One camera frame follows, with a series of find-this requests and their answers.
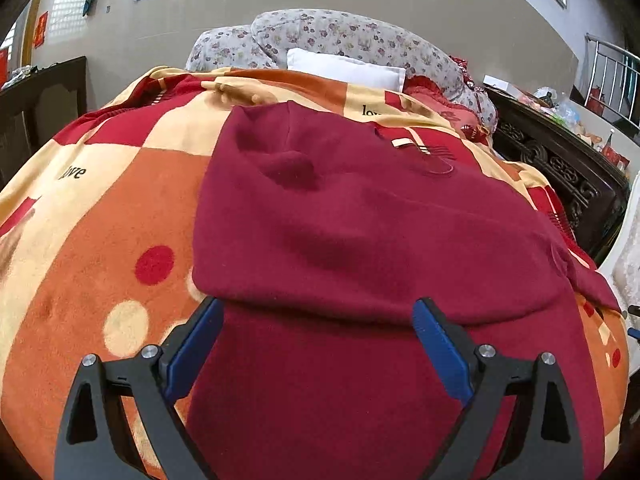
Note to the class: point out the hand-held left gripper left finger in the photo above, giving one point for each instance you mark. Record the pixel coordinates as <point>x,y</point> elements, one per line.
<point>192,355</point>

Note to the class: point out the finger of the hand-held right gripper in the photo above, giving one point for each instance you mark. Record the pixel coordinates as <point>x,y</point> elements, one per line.
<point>635,335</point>
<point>635,310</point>

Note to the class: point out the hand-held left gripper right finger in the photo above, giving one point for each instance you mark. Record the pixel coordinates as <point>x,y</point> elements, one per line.
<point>442,350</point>

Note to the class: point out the dark red garment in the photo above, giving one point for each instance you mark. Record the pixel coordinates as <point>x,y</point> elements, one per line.
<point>350,240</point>

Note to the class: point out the white ornate chair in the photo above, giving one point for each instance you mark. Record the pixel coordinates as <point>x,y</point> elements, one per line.
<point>625,265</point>

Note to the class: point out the orange red patterned blanket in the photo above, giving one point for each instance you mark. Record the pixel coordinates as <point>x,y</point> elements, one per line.
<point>100,210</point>

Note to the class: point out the pile of bags and snacks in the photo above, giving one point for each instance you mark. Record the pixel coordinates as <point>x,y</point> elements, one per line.
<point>565,110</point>

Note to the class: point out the red canister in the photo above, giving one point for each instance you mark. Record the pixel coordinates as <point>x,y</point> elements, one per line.
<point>596,100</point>

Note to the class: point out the metal stair railing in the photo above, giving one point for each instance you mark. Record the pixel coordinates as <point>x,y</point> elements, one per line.
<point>607,75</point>

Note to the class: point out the red frilly pillow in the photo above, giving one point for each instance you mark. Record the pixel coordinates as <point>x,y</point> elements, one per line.
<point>440,97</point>

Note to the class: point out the white flat box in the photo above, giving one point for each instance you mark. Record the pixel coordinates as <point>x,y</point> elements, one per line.
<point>502,85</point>

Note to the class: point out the dark wooden cabinet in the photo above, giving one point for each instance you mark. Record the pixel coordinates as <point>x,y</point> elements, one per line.
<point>40,110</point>

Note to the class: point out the white pillow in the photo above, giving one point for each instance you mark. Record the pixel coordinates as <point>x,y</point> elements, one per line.
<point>345,70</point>

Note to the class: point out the floral grey pillow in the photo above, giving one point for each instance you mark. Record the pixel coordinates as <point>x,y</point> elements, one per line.
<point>225,47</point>

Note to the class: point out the floral grey rolled quilt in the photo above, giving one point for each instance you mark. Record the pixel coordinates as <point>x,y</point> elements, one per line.
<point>360,35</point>

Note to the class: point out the red wall decoration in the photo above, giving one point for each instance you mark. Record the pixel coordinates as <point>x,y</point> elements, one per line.
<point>40,30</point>

